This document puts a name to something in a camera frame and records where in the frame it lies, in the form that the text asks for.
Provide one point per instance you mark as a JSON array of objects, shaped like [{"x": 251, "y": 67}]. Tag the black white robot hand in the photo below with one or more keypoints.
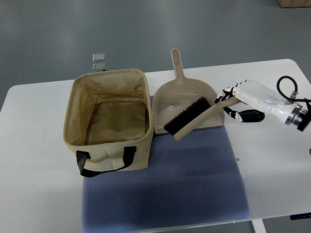
[{"x": 262, "y": 99}]

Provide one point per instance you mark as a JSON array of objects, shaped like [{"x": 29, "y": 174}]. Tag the beige hand broom black bristles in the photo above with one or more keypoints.
[{"x": 194, "y": 115}]

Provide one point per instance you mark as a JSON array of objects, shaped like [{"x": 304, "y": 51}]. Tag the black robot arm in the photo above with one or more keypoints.
[{"x": 300, "y": 115}]

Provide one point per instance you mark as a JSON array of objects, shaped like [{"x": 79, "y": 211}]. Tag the beige plastic dustpan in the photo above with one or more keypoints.
[{"x": 175, "y": 96}]

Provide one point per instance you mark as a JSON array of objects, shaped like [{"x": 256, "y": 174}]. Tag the cardboard box corner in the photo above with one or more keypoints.
[{"x": 294, "y": 3}]

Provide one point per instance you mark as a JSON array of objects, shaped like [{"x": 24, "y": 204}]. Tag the blue textured mat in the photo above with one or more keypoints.
[{"x": 193, "y": 181}]

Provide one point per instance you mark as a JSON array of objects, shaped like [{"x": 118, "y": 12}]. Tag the white table leg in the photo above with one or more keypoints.
[{"x": 258, "y": 226}]

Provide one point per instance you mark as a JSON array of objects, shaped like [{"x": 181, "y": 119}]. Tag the black table control panel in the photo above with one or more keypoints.
[{"x": 300, "y": 216}]

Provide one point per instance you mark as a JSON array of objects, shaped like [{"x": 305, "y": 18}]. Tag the clear plastic clip lower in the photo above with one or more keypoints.
[{"x": 98, "y": 66}]

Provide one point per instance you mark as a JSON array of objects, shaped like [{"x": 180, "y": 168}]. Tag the clear plastic clip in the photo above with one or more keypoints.
[
  {"x": 98, "y": 57},
  {"x": 98, "y": 66}
]

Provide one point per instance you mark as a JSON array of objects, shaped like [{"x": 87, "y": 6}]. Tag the clear plastic clip upper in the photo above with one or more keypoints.
[{"x": 98, "y": 57}]

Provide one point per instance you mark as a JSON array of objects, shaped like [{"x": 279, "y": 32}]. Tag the yellow fabric bag black handle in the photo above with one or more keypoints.
[{"x": 109, "y": 122}]

